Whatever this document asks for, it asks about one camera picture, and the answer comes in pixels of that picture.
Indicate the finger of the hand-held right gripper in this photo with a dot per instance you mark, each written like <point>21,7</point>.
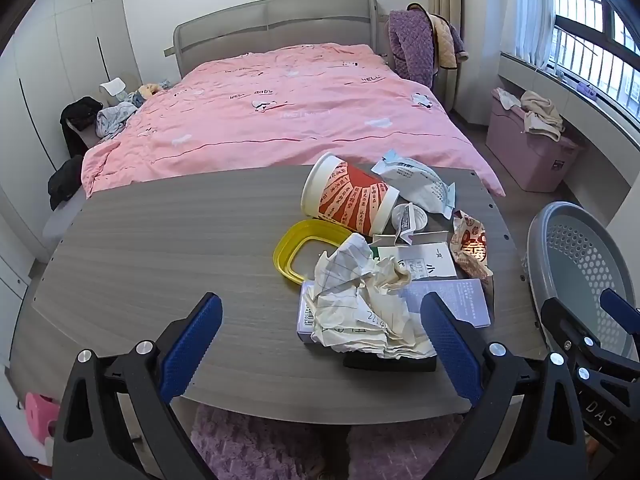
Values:
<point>619,307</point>
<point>565,325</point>

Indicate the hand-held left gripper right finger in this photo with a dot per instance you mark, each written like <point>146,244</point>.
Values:
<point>450,347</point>

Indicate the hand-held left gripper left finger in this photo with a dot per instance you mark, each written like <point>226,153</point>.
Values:
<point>192,347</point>

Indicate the lavender cardboard box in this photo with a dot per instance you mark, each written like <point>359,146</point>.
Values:
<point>450,292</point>

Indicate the black block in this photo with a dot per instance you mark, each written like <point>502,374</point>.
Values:
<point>385,362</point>

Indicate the grey perforated plastic basket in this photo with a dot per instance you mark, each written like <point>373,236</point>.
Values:
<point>575,255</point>

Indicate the white and green box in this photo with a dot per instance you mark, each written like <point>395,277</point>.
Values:
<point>430,262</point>

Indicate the beige tissue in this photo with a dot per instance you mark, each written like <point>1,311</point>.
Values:
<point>395,275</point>

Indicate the red and white snack wrapper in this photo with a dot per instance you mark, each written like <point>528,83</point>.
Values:
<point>470,245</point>

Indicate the white lined paper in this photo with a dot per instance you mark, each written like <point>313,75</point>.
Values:
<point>350,305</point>

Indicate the white plastic wrapper bag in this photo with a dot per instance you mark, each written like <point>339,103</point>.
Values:
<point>417,182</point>

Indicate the red and white paper cup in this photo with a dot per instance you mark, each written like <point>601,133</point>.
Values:
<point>350,195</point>

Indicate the purple fluffy rug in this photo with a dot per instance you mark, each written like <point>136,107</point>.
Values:
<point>280,445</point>

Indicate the pink stool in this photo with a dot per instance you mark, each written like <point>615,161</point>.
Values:
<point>40,420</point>

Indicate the pink storage box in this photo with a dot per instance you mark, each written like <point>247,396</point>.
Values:
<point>525,160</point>

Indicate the grey window ledge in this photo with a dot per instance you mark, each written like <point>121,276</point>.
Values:
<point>590,130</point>

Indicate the beige cloth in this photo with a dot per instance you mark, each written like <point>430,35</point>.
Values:
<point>542,112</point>

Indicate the black cloth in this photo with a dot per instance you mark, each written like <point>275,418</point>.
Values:
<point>65,180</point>

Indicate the small purple item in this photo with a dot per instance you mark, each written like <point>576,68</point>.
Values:
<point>586,89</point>

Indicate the white pink cloth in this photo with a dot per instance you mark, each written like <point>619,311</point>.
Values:
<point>506,99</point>

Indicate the blue white clothes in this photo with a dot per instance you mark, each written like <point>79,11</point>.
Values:
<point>115,119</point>

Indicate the yellow plush toy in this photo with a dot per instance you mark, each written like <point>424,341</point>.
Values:
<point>146,92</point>

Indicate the black bag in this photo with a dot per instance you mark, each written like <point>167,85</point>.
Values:
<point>80,112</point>

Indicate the bed with pink blanket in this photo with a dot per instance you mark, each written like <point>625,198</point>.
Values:
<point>300,110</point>

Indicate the barred window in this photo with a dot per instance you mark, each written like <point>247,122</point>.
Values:
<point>590,5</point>

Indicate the purple quilted jacket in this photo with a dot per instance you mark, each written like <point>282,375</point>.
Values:
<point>410,45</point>

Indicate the orange beige garment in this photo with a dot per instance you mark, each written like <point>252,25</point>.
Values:
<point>442,40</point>

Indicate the white wardrobe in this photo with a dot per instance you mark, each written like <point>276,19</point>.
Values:
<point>50,50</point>

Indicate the grey bed headboard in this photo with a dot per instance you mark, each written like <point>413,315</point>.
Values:
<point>280,20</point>

